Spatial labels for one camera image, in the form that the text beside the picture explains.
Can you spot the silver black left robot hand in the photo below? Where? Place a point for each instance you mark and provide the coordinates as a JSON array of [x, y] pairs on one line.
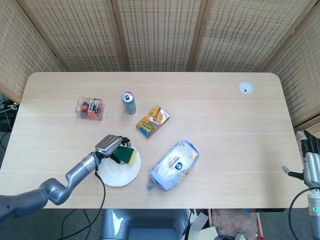
[[107, 145]]

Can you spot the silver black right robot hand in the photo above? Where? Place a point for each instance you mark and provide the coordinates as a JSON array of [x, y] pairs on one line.
[[312, 170]]

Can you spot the green yellow sponge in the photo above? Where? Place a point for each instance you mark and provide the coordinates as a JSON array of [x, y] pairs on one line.
[[127, 155]]

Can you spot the white round plate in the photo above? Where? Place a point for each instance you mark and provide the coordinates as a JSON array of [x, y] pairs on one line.
[[120, 175]]

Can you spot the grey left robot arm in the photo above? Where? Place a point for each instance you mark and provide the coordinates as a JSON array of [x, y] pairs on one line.
[[77, 171]]

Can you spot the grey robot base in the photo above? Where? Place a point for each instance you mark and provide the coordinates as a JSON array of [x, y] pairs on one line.
[[145, 225]]

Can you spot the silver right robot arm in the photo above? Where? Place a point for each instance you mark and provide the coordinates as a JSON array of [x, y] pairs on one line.
[[313, 220]]

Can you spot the clear box with red items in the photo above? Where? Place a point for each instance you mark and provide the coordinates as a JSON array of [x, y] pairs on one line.
[[90, 109]]

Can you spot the blue silver drink can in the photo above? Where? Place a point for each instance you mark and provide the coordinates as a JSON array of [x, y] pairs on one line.
[[129, 105]]

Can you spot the orange snack box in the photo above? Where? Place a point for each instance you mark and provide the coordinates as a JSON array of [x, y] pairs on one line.
[[152, 122]]

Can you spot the blue white plastic bag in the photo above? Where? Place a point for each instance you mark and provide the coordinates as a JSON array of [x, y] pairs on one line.
[[175, 166]]

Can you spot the pink fabric bag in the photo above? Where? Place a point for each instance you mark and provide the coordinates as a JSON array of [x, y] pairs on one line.
[[235, 222]]

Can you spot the woven bamboo screen panel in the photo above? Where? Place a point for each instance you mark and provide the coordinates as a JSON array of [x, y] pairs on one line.
[[15, 50], [237, 37], [160, 37], [75, 37], [300, 75]]

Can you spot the black equipment box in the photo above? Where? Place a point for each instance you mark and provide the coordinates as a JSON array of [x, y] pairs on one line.
[[5, 124]]

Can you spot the white cardboard pieces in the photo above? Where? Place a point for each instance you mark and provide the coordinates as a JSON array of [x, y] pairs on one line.
[[202, 231]]

